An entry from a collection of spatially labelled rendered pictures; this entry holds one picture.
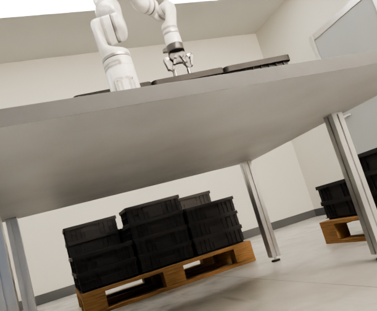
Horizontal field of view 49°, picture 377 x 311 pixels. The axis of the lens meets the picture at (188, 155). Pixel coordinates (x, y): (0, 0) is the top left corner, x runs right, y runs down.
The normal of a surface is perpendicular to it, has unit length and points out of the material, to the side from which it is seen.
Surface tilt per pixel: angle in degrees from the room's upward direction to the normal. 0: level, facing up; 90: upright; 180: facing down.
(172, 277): 90
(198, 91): 90
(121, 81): 86
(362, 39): 90
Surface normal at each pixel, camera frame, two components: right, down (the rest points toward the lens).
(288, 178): 0.30, -0.25
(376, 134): -0.91, 0.21
